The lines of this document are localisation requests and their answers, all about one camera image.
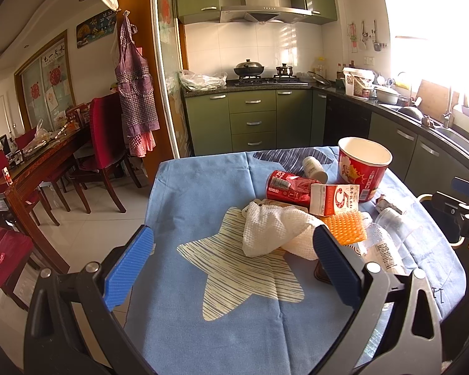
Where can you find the red white milk carton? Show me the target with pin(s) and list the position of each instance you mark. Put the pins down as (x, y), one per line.
(329, 200)

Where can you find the small white pill bottle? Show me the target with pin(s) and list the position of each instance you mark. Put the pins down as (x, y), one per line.
(314, 170)

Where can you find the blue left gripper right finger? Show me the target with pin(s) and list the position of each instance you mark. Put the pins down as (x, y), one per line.
(341, 264)

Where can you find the red dining chair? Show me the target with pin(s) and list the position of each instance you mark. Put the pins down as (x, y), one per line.
(109, 151)

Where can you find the black wok with lid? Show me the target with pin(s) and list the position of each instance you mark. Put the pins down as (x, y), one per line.
(248, 69)

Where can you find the steel sink faucet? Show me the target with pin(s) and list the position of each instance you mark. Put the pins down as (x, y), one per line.
(446, 116)

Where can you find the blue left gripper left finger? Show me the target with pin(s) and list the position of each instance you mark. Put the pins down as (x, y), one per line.
(130, 261)

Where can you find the red cola can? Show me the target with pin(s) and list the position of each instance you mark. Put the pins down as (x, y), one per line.
(289, 188)

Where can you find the blue star-print tablecloth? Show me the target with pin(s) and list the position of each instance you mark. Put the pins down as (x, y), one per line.
(200, 306)

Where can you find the orange foam fruit net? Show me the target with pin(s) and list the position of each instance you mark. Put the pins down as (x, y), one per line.
(347, 227)

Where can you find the small steel pot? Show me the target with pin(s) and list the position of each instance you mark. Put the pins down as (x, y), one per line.
(284, 71)

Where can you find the white paper towel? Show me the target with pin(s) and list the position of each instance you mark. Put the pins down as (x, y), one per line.
(269, 227)

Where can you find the steel range hood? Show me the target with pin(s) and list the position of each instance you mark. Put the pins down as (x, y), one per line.
(264, 11)

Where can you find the wooden dining table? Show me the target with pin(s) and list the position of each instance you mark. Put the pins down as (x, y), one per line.
(28, 179)

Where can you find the clear plastic water bottle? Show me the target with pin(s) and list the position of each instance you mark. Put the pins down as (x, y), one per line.
(380, 246)

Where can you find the plastic bag on counter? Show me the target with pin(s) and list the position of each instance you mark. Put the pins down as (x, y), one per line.
(194, 82)

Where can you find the red paper noodle cup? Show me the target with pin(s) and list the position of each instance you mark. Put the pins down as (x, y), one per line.
(363, 162)

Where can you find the purple checkered apron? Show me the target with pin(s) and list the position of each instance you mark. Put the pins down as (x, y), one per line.
(136, 93)

